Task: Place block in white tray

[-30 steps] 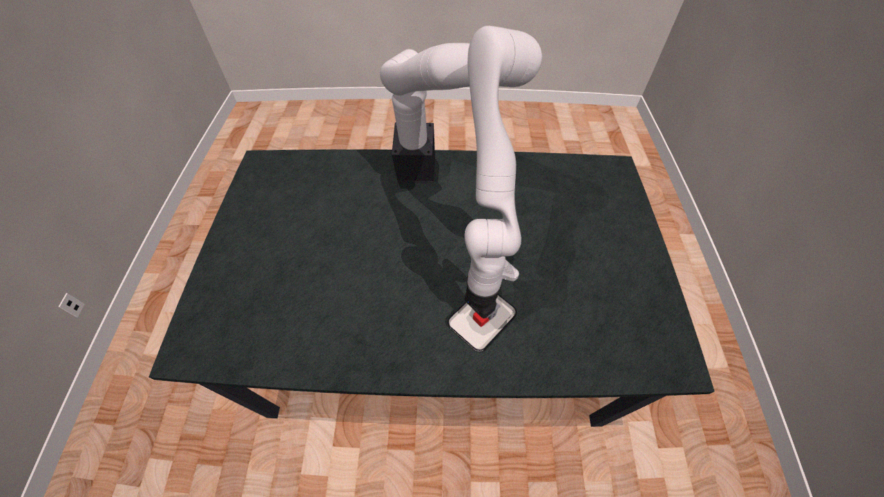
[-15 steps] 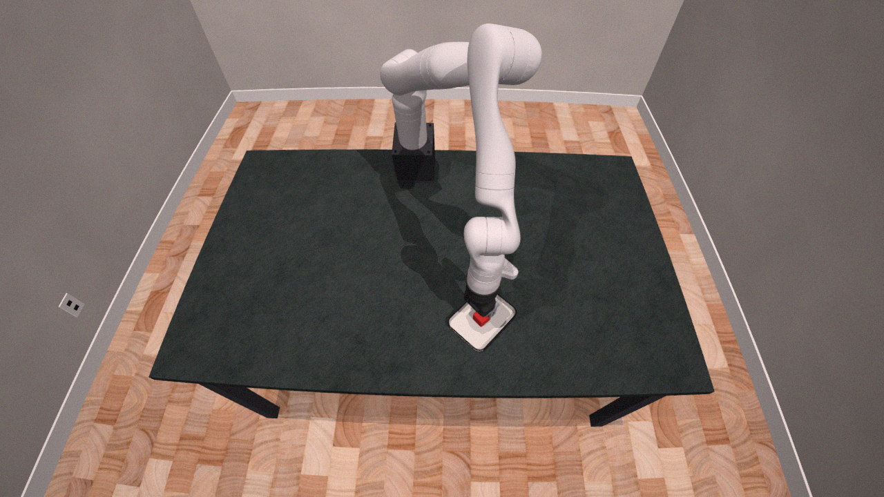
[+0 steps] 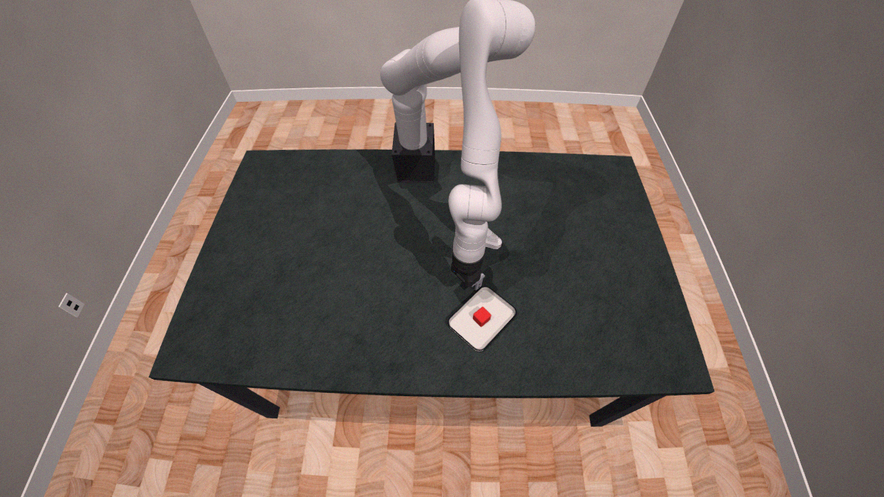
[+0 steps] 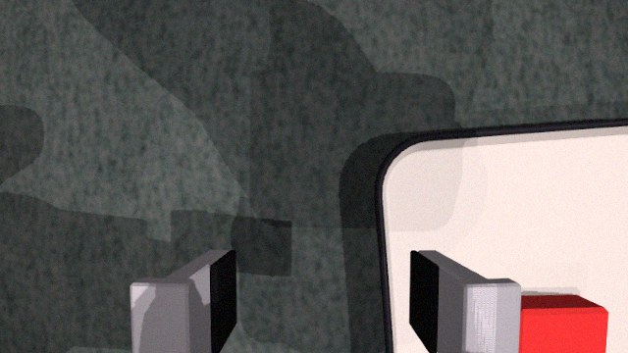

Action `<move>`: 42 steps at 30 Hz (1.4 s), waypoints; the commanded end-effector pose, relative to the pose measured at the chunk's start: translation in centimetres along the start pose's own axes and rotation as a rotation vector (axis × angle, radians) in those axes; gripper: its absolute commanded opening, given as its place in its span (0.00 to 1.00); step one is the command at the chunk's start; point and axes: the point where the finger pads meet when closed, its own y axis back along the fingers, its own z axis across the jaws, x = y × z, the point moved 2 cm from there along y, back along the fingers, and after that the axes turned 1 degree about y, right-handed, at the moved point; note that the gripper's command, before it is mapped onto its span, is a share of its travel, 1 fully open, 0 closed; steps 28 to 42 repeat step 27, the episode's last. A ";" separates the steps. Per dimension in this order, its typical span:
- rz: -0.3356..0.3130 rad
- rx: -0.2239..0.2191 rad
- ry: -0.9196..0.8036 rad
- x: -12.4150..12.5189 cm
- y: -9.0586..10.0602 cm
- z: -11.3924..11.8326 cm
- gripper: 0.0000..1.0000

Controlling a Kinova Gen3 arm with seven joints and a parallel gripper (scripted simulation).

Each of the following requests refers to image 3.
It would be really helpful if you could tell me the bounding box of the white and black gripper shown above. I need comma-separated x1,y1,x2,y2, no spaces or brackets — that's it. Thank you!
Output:
451,229,502,291

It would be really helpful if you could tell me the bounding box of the red block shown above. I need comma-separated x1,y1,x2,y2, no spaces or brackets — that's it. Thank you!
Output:
473,307,491,327

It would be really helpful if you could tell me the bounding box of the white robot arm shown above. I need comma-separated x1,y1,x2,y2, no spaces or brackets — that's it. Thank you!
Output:
381,0,535,250

